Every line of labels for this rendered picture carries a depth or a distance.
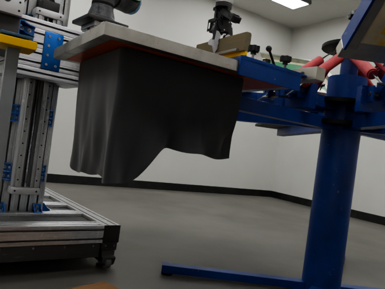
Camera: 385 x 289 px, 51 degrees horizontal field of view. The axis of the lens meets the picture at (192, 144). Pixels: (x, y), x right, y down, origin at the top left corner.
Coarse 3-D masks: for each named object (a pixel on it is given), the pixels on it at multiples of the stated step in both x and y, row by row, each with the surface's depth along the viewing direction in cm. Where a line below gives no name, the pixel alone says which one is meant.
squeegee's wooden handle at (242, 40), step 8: (248, 32) 155; (224, 40) 166; (232, 40) 161; (240, 40) 157; (248, 40) 155; (200, 48) 181; (208, 48) 175; (224, 48) 165; (232, 48) 160; (240, 48) 156
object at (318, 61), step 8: (320, 56) 210; (336, 56) 198; (312, 64) 206; (320, 64) 209; (328, 64) 194; (336, 64) 197; (360, 64) 182; (368, 64) 178; (376, 64) 194; (328, 72) 233; (360, 72) 228; (368, 72) 174; (376, 72) 174; (384, 72) 186; (368, 80) 231
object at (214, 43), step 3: (216, 33) 168; (219, 33) 169; (216, 36) 168; (219, 36) 169; (210, 39) 172; (216, 39) 168; (210, 42) 171; (213, 42) 168; (216, 42) 168; (213, 45) 168; (216, 45) 168; (213, 48) 169; (216, 48) 168; (213, 51) 169; (216, 51) 169
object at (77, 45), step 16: (96, 32) 118; (112, 32) 114; (128, 32) 117; (64, 48) 148; (80, 48) 136; (144, 48) 123; (160, 48) 123; (176, 48) 125; (192, 48) 129; (208, 64) 134; (224, 64) 136
